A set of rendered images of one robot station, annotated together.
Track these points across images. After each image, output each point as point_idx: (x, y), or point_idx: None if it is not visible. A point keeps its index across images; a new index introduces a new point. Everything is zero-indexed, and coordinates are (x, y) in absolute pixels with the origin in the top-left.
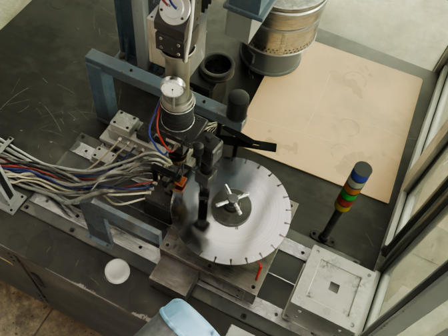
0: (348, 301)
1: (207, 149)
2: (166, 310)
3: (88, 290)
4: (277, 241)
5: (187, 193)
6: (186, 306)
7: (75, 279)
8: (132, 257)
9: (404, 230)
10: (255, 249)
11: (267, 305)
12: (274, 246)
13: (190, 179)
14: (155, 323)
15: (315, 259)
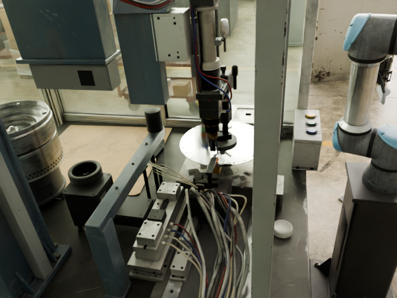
0: (253, 110)
1: (230, 71)
2: (360, 24)
3: (307, 243)
4: (236, 123)
5: (221, 159)
6: (354, 18)
7: (304, 255)
8: None
9: None
10: (247, 128)
11: None
12: (240, 123)
13: (208, 161)
14: (371, 22)
15: (235, 120)
